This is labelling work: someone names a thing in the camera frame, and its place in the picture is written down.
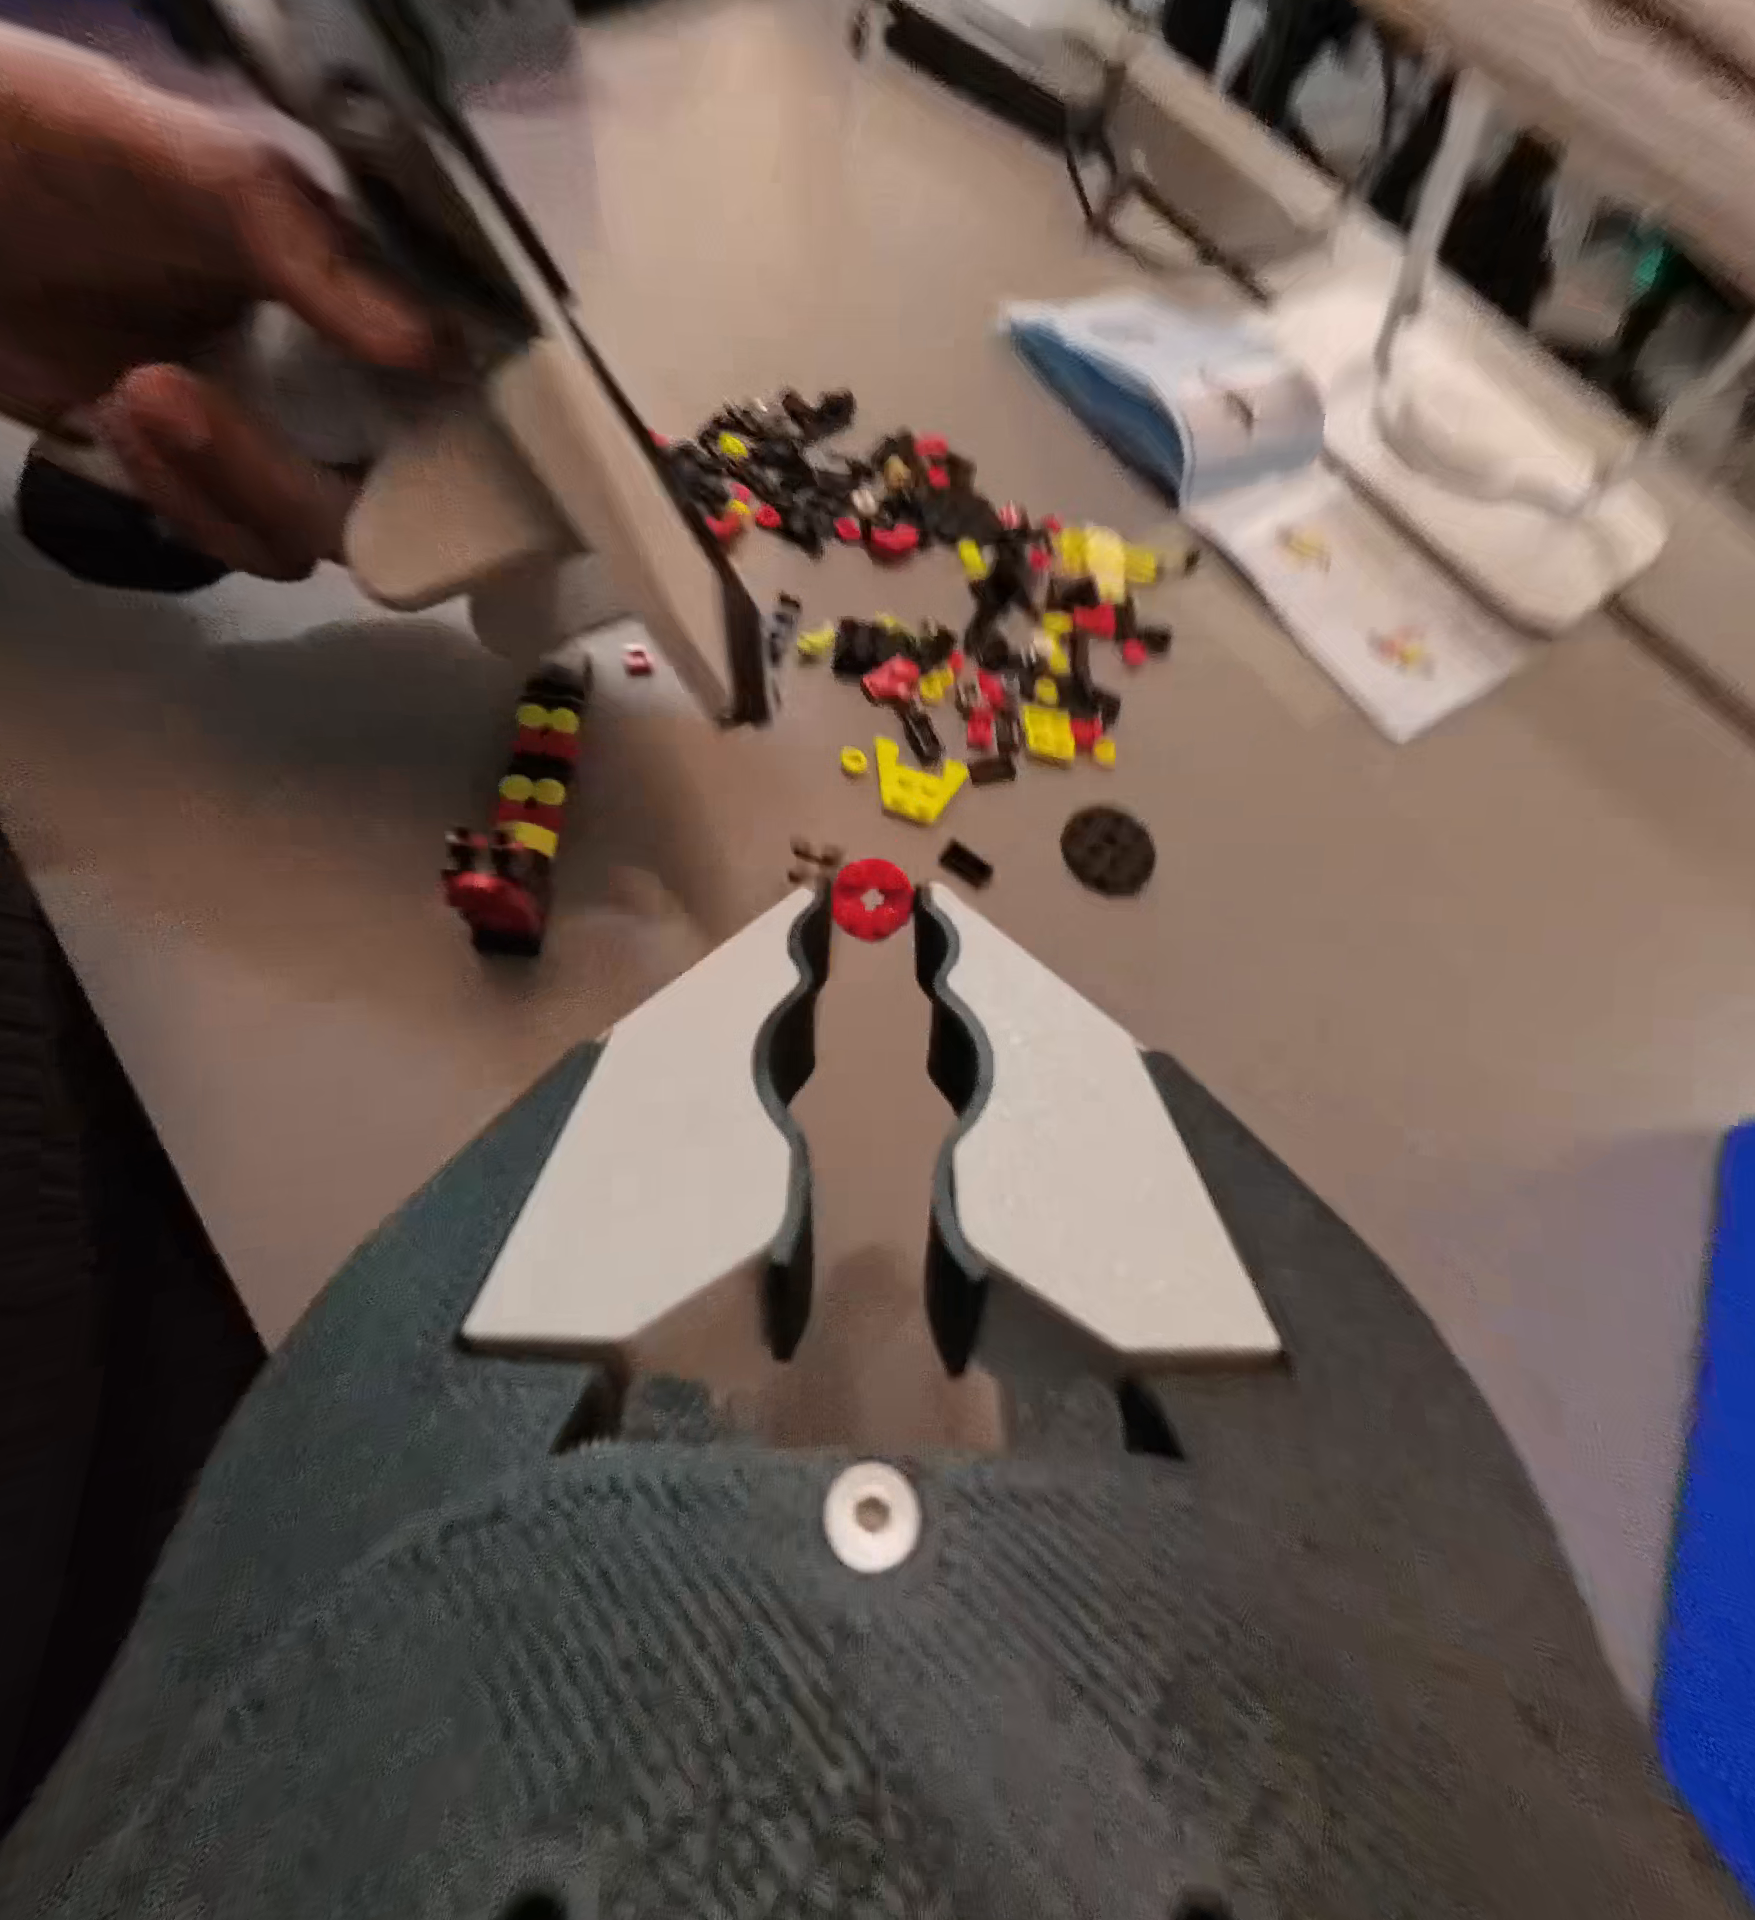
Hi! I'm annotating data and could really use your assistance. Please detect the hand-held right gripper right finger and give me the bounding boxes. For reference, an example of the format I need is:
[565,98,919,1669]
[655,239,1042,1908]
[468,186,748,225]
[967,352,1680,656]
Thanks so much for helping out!
[913,881,1287,1379]

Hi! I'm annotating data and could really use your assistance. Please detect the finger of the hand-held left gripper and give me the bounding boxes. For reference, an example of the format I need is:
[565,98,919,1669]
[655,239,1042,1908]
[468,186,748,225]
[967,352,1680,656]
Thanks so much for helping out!
[341,334,782,734]

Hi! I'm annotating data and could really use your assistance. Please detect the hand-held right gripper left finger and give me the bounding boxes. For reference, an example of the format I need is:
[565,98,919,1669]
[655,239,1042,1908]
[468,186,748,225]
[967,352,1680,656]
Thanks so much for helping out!
[461,885,833,1368]

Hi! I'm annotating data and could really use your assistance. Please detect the pile of lego pieces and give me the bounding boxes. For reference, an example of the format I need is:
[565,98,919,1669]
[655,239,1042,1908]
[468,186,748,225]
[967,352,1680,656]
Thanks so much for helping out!
[653,388,1201,788]

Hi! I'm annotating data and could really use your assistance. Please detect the long striped lego assembly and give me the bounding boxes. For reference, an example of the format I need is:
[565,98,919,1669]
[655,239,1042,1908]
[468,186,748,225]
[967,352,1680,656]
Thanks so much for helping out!
[443,659,593,958]

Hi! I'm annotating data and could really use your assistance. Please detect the red round lego piece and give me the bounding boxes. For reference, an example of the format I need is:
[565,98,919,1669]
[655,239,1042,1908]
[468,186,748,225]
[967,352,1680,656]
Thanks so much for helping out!
[832,857,914,943]

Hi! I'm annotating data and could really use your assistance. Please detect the black round lego plate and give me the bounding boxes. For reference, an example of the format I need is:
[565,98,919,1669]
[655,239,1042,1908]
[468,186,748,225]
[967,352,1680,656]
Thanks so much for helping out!
[1059,806,1159,898]

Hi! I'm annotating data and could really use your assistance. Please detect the yellow wedge lego plate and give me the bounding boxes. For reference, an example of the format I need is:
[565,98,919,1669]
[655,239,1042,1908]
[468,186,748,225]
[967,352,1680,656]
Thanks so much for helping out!
[874,734,973,826]

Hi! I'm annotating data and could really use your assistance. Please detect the lego instruction booklet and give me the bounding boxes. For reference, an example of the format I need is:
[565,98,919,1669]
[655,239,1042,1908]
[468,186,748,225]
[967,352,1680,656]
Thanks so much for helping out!
[1001,292,1531,745]

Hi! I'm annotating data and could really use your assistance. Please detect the person's left hand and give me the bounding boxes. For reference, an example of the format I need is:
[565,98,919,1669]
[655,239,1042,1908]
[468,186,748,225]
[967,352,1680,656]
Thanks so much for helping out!
[0,6,440,584]

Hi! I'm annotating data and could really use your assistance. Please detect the black cable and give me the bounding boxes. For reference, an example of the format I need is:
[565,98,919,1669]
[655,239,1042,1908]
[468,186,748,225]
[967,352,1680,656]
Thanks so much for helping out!
[878,0,1269,302]

